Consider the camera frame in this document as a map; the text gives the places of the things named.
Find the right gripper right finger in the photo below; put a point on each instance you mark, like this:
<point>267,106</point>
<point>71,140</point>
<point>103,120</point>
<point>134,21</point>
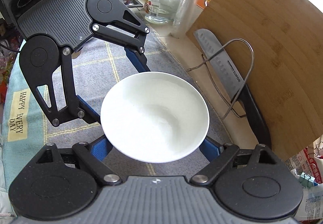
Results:
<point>220,158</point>

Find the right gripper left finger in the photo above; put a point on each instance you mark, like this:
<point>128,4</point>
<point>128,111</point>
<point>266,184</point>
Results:
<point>90,157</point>

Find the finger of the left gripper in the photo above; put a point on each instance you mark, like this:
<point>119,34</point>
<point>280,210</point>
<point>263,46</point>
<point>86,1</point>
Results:
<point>133,46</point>
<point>76,107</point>

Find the white floral bowl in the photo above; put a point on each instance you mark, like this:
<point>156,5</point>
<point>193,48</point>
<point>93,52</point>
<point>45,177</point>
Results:
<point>154,117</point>

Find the grey checked table mat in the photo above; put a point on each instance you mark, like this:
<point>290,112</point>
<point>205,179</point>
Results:
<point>25,129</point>

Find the glass jar with lid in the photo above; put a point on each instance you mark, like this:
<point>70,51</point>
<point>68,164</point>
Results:
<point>160,11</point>

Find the white packaged food bag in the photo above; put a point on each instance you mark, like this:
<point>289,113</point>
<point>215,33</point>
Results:
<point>306,166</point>

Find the bamboo cutting board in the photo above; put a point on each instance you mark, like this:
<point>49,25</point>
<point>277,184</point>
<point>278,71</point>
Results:
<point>278,43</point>

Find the wire board rack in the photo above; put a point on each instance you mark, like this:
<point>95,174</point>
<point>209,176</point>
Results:
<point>229,74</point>

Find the steel kitchen knife black handle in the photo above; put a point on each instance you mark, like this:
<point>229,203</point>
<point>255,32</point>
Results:
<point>254,116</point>

